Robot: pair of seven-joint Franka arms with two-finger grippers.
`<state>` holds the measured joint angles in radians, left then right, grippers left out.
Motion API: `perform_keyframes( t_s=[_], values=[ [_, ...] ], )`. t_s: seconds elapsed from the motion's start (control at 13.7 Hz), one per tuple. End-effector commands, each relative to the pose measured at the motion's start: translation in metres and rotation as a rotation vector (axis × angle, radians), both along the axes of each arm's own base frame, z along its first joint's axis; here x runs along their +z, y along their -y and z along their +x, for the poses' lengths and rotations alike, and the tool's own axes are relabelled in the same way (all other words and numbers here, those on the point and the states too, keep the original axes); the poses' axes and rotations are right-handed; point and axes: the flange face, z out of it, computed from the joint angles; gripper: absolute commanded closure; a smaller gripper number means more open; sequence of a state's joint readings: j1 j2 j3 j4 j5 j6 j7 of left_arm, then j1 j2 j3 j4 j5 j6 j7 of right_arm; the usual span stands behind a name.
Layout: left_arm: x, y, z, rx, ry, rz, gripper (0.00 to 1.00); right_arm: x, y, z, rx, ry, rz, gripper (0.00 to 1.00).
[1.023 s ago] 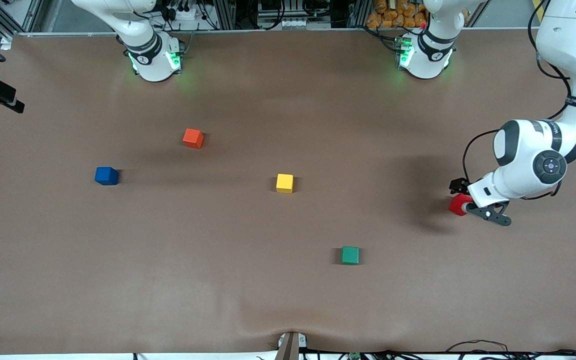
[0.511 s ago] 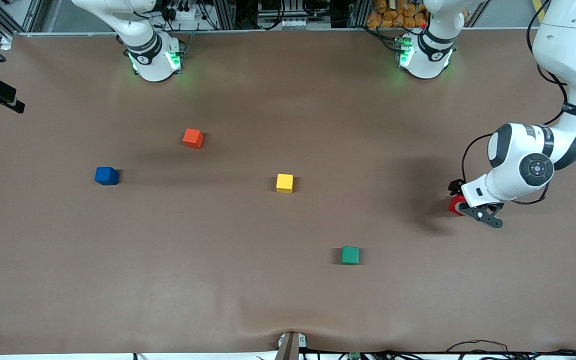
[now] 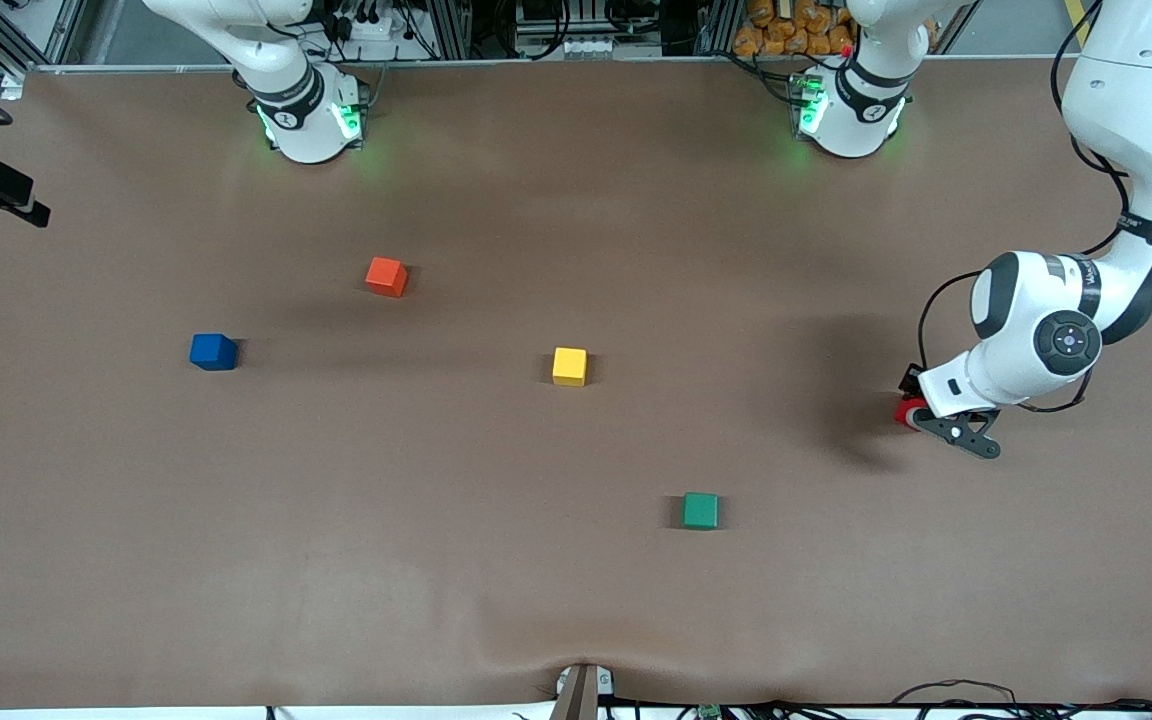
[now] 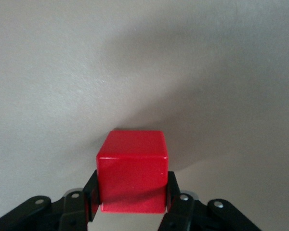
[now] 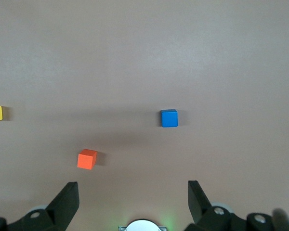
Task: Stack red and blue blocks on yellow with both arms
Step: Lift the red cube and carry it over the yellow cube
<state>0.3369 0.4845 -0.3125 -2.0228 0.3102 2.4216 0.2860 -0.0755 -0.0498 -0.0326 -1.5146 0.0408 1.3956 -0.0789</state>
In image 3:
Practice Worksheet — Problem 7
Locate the white power strip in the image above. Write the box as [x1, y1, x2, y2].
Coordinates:
[331, 10, 407, 46]

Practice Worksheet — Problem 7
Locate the aluminium upright profile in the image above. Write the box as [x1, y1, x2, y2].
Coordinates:
[426, 0, 472, 61]
[696, 0, 742, 56]

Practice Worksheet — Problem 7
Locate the brown table mat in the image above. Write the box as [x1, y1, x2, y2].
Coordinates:
[0, 55, 1152, 711]

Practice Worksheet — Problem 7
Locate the orange wooden block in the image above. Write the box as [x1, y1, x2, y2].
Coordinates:
[365, 257, 409, 299]

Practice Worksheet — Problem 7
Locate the blue wooden block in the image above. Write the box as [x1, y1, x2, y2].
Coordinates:
[189, 333, 238, 372]

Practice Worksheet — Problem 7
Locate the metal table clamp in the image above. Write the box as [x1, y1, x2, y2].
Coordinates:
[548, 663, 615, 720]

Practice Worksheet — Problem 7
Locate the black cable bundle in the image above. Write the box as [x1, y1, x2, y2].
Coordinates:
[891, 680, 1152, 720]

